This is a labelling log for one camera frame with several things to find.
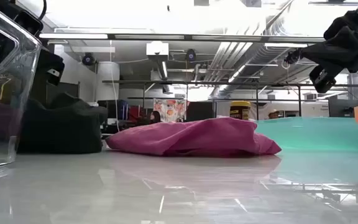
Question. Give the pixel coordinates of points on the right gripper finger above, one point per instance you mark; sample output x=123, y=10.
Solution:
x=319, y=54

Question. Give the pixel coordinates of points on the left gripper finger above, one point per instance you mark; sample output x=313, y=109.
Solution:
x=51, y=59

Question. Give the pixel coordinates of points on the black monitor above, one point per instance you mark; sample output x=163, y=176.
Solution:
x=199, y=111
x=340, y=107

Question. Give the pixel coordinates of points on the white round column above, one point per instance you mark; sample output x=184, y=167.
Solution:
x=107, y=81

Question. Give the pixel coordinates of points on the black cloth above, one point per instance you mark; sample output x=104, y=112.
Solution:
x=61, y=130

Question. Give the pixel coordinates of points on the person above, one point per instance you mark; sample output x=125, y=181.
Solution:
x=156, y=116
x=273, y=114

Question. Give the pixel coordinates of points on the teal plastic bin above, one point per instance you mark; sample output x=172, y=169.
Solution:
x=306, y=133

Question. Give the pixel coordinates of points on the yellow-lid spice jar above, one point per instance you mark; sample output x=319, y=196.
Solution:
x=240, y=112

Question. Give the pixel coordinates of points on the floral printed cloth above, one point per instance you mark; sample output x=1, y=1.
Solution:
x=169, y=110

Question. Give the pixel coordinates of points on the overhead rig bar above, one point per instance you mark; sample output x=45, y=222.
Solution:
x=182, y=38

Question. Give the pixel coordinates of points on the magenta cloth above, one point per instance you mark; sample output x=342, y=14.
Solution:
x=197, y=137

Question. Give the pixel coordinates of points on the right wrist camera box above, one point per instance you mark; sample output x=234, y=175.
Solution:
x=322, y=83

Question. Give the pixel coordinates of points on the black ceiling camera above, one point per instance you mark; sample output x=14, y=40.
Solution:
x=88, y=59
x=190, y=55

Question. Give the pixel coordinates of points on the white overhead camera box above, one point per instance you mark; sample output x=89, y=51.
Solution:
x=157, y=49

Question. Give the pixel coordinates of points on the black metal rack frame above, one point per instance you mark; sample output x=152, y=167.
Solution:
x=197, y=82

